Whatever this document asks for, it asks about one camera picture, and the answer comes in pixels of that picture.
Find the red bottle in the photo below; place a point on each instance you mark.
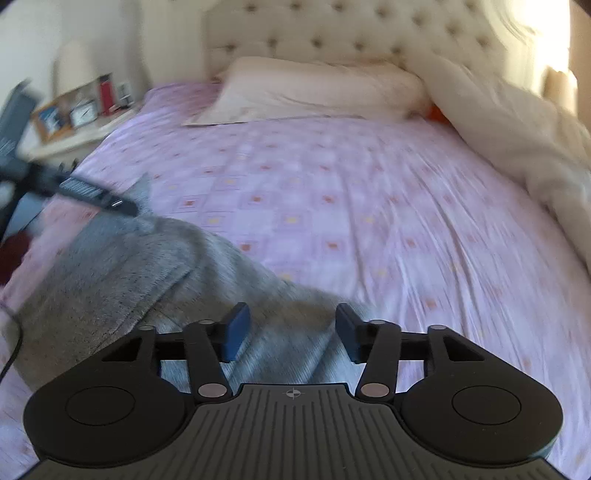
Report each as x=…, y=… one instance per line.
x=106, y=94

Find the cream pillow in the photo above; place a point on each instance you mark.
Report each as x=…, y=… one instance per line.
x=314, y=90

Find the dark red cloth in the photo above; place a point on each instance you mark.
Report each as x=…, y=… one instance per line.
x=11, y=256

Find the bed with pink patterned sheet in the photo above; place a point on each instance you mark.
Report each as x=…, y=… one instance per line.
x=369, y=207

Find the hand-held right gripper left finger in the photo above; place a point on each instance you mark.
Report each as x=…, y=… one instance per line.
x=238, y=325

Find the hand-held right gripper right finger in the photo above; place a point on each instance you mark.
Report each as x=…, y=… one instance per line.
x=346, y=328

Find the wooden picture frame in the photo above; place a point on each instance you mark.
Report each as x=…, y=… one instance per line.
x=48, y=121

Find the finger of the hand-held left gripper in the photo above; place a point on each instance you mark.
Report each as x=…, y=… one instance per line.
x=97, y=194

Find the small table clock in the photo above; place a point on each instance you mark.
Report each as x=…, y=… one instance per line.
x=83, y=115

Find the white nightstand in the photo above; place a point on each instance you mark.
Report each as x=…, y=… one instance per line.
x=81, y=139

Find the cream duvet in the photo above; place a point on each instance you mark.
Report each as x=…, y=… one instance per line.
x=517, y=124

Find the orange cloth item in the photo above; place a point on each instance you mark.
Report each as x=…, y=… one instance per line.
x=438, y=115

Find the grey blanket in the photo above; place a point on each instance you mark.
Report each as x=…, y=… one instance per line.
x=115, y=267

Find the cream table lamp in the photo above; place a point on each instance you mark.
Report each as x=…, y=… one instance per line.
x=74, y=67

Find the beige lamp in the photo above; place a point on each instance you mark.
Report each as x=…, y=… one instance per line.
x=561, y=90

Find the wall outlet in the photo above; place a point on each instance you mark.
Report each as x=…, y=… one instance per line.
x=124, y=91

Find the cream tufted headboard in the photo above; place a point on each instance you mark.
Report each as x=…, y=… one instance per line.
x=351, y=37

